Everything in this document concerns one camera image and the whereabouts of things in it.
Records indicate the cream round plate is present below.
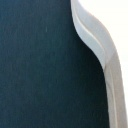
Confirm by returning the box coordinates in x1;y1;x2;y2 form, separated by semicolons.
71;0;128;128

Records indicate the black table mat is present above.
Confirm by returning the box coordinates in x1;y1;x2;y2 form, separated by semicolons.
0;0;109;128

